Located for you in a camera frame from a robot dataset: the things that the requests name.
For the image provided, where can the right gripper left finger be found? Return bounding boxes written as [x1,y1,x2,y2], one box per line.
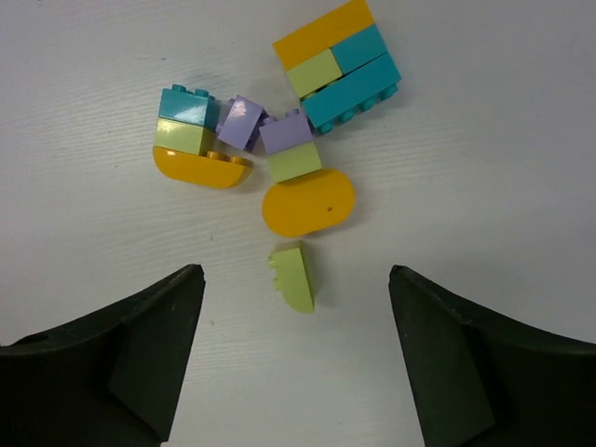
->
[1,264,206,446]

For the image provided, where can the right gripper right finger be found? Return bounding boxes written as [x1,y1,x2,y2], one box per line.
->
[388,265,595,446]

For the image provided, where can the lime green curved brick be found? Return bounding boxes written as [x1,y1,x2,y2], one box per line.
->
[268,240,315,314]

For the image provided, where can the orange boat-shaped brick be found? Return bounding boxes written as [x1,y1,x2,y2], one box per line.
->
[153,146,252,189]

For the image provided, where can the orange oval brick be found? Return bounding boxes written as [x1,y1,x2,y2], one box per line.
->
[262,169,356,237]

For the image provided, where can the lime green small brick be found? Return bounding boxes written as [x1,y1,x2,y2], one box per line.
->
[154,117,216,156]

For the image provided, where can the lime green square brick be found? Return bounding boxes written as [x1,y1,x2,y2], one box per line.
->
[266,142,322,183]

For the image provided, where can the teal sloped brick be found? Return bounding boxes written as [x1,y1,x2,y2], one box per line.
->
[158,84,220,131]

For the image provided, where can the purple sloped brick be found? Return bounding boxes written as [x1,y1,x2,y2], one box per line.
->
[216,95,269,153]

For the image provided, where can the purple square brick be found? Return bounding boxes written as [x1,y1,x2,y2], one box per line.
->
[259,109,314,155]

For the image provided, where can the teal long brick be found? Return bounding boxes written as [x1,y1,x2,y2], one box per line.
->
[302,53,401,134]

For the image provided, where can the lime green block brick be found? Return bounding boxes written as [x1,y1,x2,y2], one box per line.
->
[286,48,343,99]

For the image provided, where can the teal short brick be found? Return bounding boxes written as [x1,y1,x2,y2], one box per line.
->
[332,23,387,75]

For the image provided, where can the orange long brick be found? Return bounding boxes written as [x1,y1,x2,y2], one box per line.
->
[273,0,374,71]

